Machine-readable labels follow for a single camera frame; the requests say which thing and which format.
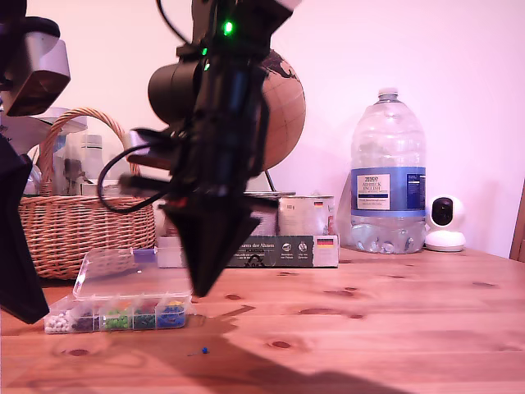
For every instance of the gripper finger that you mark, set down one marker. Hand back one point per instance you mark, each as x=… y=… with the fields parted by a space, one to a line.
x=193 y=238
x=227 y=242
x=16 y=246

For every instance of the pile of yellow pins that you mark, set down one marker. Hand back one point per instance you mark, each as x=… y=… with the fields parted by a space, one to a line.
x=174 y=303

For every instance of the pile of red pins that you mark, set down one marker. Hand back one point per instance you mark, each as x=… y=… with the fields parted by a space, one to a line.
x=149 y=305

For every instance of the pile of blue pins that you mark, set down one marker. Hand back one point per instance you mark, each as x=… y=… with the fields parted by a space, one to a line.
x=170 y=319

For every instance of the pile of white pins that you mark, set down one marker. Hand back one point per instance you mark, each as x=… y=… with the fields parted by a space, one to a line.
x=59 y=324

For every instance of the pile of dark green pins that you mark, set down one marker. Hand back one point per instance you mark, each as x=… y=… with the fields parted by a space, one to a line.
x=143 y=321

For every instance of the pile of orange pins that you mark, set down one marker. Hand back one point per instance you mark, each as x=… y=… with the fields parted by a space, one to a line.
x=120 y=307

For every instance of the pile of black pins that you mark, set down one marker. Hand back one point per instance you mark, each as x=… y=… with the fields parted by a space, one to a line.
x=86 y=325

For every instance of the pile of light green pins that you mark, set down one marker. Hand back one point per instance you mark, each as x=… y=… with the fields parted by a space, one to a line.
x=117 y=323

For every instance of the clear case with blue latch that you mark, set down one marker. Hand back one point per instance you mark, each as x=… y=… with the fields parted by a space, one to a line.
x=144 y=255

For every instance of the dark green cardboard tray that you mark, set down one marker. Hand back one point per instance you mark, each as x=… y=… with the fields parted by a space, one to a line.
x=287 y=250

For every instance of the wicker basket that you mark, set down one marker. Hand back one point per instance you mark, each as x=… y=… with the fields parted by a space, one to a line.
x=82 y=234

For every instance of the clear plastic pin box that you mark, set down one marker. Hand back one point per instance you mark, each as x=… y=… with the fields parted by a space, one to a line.
x=123 y=271

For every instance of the white cardboard box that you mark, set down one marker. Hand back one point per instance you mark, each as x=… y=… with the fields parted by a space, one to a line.
x=88 y=189

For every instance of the blue-headed pin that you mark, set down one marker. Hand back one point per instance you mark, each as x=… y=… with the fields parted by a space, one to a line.
x=204 y=350

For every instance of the clear plastic jug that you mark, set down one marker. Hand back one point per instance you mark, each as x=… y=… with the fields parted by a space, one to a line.
x=71 y=141

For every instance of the bottle with white cap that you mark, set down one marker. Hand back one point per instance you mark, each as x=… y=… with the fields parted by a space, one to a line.
x=93 y=141

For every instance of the cork globe on stand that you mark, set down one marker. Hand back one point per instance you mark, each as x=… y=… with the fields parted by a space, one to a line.
x=287 y=115

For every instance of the large clear water bottle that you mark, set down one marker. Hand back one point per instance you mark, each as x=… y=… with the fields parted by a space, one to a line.
x=389 y=143

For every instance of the wooden chair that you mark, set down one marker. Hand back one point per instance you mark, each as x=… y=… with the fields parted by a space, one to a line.
x=517 y=242

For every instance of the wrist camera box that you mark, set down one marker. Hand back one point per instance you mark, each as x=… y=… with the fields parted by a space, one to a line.
x=45 y=57
x=147 y=152

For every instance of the small white round camera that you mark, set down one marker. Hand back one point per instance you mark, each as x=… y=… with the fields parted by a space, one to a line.
x=445 y=242

